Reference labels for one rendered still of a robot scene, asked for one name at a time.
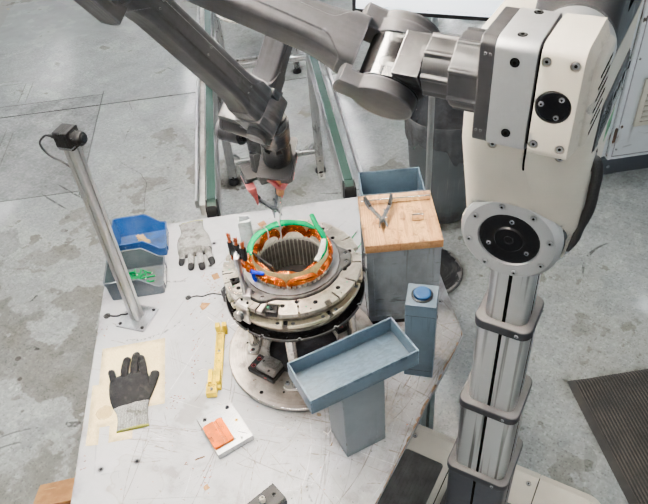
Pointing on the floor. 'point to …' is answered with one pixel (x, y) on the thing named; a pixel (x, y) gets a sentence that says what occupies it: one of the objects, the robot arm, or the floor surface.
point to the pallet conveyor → (204, 132)
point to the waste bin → (442, 183)
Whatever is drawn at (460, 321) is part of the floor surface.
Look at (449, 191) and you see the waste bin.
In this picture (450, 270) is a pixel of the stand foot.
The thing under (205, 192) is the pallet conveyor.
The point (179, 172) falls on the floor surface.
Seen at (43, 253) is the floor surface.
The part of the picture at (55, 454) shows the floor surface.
